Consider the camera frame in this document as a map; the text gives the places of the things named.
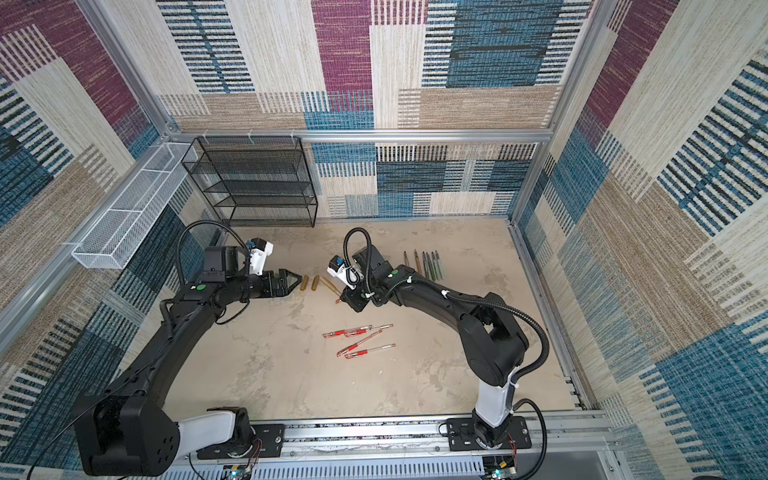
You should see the dark green pen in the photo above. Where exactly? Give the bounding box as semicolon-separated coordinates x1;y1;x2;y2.
425;252;438;281
422;252;434;280

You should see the light green marker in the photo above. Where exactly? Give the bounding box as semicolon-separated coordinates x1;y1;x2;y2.
431;251;444;280

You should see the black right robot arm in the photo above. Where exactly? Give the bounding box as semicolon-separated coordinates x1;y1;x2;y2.
328;227;550;449

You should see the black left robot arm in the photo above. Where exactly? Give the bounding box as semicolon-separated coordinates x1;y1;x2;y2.
71;238;293;477

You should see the red gel pen left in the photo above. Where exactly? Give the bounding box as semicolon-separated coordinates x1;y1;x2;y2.
323;325;372;338

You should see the red gel pen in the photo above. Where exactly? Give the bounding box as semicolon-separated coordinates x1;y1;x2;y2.
343;324;393;337
323;325;372;338
344;343;396;359

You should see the red gel pen right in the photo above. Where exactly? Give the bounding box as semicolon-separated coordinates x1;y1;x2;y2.
343;324;393;337

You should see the red gel pen bottom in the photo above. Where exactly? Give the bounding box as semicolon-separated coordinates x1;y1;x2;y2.
344;343;396;359

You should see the red gel pen diagonal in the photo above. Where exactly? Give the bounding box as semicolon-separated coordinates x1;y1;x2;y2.
336;329;382;357

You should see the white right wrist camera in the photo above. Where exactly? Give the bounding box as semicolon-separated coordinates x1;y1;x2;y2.
327;255;361;290

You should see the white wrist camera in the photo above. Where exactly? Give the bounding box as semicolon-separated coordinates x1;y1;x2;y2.
246;238;274;276
327;255;361;290

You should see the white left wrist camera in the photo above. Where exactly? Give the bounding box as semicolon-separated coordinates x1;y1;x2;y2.
246;238;274;276

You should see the black wire mesh shelf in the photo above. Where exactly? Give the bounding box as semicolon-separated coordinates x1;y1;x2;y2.
182;136;318;227

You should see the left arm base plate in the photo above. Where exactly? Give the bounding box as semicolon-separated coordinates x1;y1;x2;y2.
196;424;285;460

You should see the white wire mesh basket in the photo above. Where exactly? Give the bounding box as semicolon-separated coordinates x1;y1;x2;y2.
72;142;189;270

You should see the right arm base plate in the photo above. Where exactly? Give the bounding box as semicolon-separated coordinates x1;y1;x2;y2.
445;416;532;451

